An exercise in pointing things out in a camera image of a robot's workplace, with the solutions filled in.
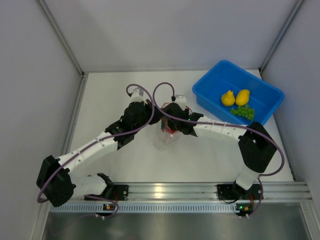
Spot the red fake apple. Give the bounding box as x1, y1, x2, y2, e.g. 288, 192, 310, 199
166, 128, 176, 134

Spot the clear zip top bag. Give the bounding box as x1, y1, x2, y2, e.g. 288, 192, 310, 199
153, 102, 192, 151

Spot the yellow fake pepper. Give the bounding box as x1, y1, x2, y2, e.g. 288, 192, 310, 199
221, 90, 236, 107

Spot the green fake lettuce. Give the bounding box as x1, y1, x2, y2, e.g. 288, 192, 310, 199
230, 104, 255, 121

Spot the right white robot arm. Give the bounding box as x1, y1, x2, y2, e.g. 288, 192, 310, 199
162, 102, 277, 199

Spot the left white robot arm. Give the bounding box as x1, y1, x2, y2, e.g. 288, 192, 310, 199
36, 100, 163, 207

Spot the blue plastic bin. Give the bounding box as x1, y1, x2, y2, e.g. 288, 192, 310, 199
192, 60, 285, 125

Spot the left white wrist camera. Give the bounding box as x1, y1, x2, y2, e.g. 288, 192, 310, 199
129, 87, 145, 103

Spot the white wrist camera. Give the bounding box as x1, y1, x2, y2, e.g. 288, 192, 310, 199
129, 87, 145, 103
171, 95, 187, 111

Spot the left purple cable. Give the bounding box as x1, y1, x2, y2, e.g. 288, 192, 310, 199
36, 83, 156, 204

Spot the purple cable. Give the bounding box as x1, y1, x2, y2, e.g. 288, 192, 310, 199
152, 81, 286, 177
36, 83, 156, 204

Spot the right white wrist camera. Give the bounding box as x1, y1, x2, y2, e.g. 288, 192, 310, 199
171, 95, 187, 111

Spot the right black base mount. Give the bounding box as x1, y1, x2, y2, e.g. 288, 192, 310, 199
216, 184, 239, 202

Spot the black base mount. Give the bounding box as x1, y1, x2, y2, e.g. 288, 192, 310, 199
216, 184, 239, 202
84, 184, 129, 202

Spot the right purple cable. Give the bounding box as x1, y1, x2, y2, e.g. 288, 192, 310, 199
152, 81, 286, 177

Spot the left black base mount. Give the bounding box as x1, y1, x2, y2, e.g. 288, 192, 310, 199
84, 184, 129, 202

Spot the aluminium mounting rail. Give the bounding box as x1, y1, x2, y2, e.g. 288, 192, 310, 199
117, 181, 313, 203

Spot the slotted cable duct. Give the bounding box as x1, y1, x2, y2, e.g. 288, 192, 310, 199
50, 202, 249, 214

